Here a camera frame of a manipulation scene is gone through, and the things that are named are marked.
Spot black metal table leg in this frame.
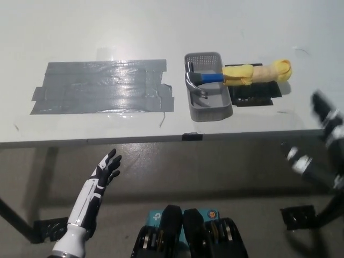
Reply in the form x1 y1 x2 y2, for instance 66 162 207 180
317 188 344 229
0 197 36 242

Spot gray duct tape patch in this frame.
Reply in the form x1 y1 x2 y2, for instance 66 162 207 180
29 59 175 116

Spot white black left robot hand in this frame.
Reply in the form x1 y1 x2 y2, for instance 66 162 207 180
67 149 122 237

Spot small black edge tape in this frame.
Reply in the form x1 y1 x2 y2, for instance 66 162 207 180
182 132 203 142

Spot gray perforated plastic basket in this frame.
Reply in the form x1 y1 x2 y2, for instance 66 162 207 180
184 51 233 122

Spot black tape patch on desk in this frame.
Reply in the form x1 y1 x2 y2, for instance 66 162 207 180
224 63 282 106

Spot black robot torso teal tops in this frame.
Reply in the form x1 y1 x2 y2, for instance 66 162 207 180
130 204 249 258

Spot blue-handled hammer with yellow cloth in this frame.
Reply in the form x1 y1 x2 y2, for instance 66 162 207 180
184 59 292 99

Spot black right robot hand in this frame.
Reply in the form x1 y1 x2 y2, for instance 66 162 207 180
286 90 344 193

